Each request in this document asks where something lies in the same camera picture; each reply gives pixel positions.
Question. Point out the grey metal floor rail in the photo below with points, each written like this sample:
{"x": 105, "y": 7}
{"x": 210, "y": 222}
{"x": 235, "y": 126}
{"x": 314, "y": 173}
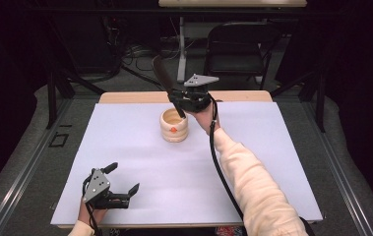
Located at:
{"x": 26, "y": 170}
{"x": 338, "y": 170}

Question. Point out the black spatula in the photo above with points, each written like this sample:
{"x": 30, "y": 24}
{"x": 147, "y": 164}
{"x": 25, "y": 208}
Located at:
{"x": 162, "y": 73}

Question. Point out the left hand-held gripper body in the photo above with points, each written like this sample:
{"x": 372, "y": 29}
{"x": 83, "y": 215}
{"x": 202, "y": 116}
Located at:
{"x": 96, "y": 188}

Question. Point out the cream ribbed holder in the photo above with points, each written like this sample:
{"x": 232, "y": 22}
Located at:
{"x": 173, "y": 131}

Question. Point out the person's right hand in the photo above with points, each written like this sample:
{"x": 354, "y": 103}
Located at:
{"x": 203, "y": 119}

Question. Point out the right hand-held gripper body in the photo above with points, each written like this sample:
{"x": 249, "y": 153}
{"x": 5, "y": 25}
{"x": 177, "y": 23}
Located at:
{"x": 197, "y": 96}

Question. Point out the white-legged wooden table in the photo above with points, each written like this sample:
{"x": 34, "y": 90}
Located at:
{"x": 182, "y": 59}

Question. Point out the person's left hand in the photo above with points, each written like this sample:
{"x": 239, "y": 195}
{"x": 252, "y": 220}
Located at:
{"x": 88, "y": 214}

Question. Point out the black folding chair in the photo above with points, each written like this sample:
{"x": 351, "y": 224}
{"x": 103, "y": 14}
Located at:
{"x": 235, "y": 62}

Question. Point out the white table mat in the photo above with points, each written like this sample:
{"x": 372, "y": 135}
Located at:
{"x": 161, "y": 170}

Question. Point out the black metal stand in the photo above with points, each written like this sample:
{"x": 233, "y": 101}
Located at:
{"x": 320, "y": 98}
{"x": 52, "y": 95}

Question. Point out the red patterned clothing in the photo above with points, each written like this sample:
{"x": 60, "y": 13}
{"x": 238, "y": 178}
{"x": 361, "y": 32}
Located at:
{"x": 228, "y": 231}

